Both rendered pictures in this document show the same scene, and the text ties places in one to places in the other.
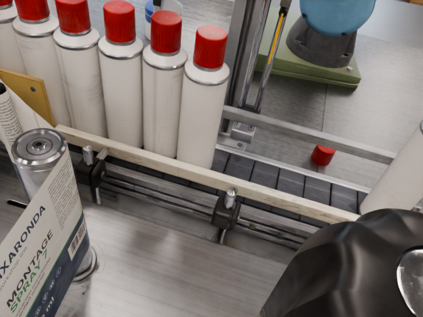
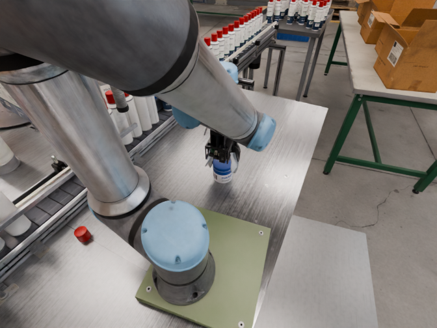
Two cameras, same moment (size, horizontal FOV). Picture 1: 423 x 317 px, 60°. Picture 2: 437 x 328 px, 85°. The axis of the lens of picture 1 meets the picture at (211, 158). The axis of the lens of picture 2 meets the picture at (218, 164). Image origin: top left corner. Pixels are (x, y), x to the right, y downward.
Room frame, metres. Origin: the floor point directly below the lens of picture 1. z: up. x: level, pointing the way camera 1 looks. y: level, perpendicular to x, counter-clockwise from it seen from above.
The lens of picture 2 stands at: (0.94, -0.40, 1.46)
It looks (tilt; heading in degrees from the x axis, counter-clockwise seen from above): 44 degrees down; 109
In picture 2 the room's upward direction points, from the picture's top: straight up
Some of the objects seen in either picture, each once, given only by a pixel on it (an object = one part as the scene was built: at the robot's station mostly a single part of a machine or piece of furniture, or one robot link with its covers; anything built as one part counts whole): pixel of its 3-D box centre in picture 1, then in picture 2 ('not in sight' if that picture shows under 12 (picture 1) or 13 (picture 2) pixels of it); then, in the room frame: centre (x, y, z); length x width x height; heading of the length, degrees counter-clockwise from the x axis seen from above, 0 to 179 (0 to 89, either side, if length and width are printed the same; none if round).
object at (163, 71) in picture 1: (163, 94); not in sight; (0.36, 0.07, 0.98); 0.05 x 0.05 x 0.20
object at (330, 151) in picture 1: (323, 151); (82, 233); (0.46, -0.19, 0.85); 0.03 x 0.03 x 0.03
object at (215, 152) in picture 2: not in sight; (220, 138); (0.76, 0.14, 1.02); 0.09 x 0.08 x 0.12; 91
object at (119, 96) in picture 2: not in sight; (112, 76); (0.46, 0.11, 1.18); 0.04 x 0.04 x 0.21
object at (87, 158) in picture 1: (99, 170); not in sight; (0.30, 0.14, 0.89); 0.06 x 0.03 x 0.12; 172
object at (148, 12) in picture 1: (160, 21); (222, 169); (0.76, 0.17, 0.86); 0.07 x 0.07 x 0.07
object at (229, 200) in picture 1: (225, 221); (60, 169); (0.26, -0.03, 0.89); 0.03 x 0.03 x 0.12; 82
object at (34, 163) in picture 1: (61, 215); not in sight; (0.17, 0.13, 0.97); 0.05 x 0.05 x 0.19
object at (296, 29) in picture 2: not in sight; (285, 63); (0.78, 2.28, 0.46); 0.73 x 0.62 x 0.93; 82
